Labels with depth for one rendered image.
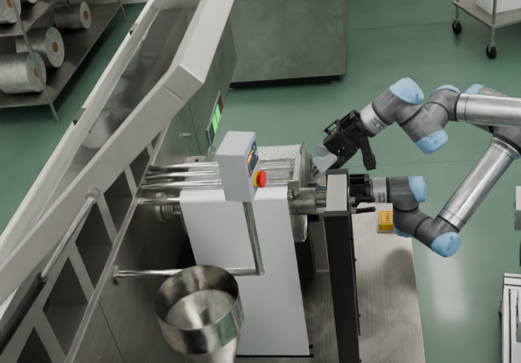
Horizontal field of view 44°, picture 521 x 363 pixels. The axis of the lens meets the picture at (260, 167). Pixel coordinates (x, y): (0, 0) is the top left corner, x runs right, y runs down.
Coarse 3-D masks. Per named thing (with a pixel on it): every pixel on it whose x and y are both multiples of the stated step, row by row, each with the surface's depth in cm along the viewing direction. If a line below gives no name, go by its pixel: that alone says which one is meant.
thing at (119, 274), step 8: (120, 264) 130; (120, 272) 129; (128, 272) 129; (136, 272) 128; (144, 272) 128; (152, 272) 128; (160, 272) 127; (168, 272) 127; (176, 272) 127; (232, 272) 125; (240, 272) 125; (248, 272) 124; (256, 272) 124; (264, 272) 125; (120, 280) 130
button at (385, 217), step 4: (380, 212) 208; (384, 212) 207; (388, 212) 207; (380, 216) 206; (384, 216) 206; (388, 216) 205; (380, 220) 204; (384, 220) 204; (388, 220) 204; (380, 224) 203; (384, 224) 203; (388, 224) 202; (392, 224) 202; (380, 228) 204; (384, 228) 204; (388, 228) 203; (392, 228) 203
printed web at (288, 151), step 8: (264, 152) 175; (272, 152) 174; (280, 152) 174; (288, 152) 173; (296, 152) 173; (216, 160) 176; (288, 184) 146; (288, 208) 145; (296, 216) 164; (296, 224) 165; (296, 232) 167; (296, 240) 170; (304, 240) 173
